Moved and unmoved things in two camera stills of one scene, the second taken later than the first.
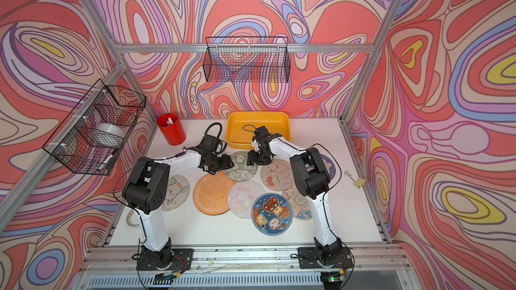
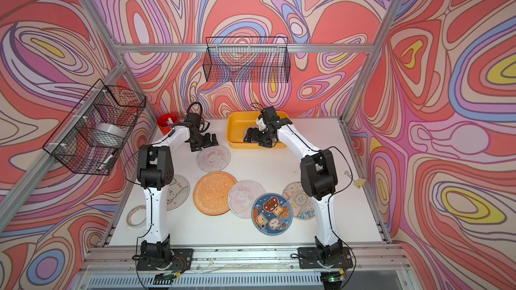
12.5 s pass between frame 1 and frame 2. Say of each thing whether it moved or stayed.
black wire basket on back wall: stayed
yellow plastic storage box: stayed
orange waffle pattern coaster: stayed
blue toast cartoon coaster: stayed
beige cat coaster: stayed
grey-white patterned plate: moved
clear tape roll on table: stayed
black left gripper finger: moved
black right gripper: moved
